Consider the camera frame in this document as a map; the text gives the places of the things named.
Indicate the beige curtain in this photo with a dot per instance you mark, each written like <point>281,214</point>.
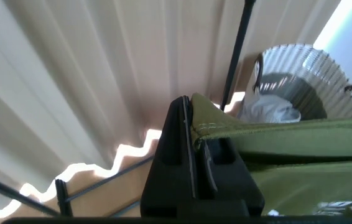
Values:
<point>86,77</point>

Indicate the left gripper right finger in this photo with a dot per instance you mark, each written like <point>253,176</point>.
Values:
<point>235,193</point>

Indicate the pale grey garment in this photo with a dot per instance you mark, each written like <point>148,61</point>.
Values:
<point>266,109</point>

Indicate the white laundry basket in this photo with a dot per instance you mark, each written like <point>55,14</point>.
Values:
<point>325,74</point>

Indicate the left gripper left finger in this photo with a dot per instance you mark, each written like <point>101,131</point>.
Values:
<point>166,186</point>

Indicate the green long-sleeved shirt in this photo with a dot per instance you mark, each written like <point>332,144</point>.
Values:
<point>303,186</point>

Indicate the black clothes rack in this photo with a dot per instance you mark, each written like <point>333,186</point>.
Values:
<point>240,37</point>

